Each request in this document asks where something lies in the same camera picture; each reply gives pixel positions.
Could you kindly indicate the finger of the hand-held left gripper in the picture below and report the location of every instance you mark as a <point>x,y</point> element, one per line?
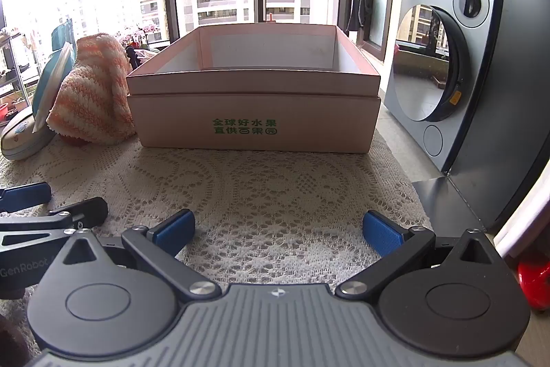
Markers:
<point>81,212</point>
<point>25,194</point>

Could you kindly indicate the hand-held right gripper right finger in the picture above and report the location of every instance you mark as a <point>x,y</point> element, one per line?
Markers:
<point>383,233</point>

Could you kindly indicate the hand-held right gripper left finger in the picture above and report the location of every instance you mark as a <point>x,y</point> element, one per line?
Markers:
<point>174,229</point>

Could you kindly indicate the orange white knitted towel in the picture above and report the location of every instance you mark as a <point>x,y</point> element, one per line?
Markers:
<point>94,92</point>

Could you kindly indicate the beige cardboard box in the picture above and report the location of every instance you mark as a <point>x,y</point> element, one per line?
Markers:
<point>253,122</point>

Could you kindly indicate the round pale tin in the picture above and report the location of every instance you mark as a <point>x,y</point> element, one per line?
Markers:
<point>23,139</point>

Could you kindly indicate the white lace tablecloth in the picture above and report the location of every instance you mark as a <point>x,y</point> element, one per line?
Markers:
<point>258,186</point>

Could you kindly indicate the teal white tissue pack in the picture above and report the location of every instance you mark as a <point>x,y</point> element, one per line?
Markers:
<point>53,79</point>

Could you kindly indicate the metal shelf rack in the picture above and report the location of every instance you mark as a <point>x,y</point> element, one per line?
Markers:
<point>15,74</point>

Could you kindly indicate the red plastic object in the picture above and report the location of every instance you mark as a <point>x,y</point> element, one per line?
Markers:
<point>535,285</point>

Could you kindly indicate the grey washing machine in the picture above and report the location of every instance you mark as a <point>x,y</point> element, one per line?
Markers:
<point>438,61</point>

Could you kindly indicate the pink potted flowers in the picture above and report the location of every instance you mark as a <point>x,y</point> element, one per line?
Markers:
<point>139,34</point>

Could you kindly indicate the dark hanging cloth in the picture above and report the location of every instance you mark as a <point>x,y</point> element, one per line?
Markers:
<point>360,6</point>

